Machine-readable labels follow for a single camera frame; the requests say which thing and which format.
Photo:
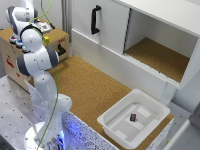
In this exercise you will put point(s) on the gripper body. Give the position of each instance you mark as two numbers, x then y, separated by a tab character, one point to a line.
43	26

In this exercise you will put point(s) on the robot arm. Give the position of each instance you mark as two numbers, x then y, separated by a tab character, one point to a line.
40	60

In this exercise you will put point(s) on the blue button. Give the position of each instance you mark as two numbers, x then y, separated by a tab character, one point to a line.
19	42

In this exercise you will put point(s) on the green button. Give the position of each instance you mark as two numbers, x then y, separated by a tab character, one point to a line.
24	49

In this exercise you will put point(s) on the red button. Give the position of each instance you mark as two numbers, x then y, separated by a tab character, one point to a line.
12	39

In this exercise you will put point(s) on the yellow block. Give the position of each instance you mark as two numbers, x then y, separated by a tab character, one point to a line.
46	39

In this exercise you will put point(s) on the white sliding door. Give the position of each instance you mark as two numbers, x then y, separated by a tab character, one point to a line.
110	26

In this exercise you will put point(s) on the white cabinet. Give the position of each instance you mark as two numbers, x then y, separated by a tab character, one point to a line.
160	20

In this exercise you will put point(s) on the white plastic box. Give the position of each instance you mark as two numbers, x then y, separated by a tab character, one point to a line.
116	125

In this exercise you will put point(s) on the purple block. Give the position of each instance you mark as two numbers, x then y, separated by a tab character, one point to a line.
133	117

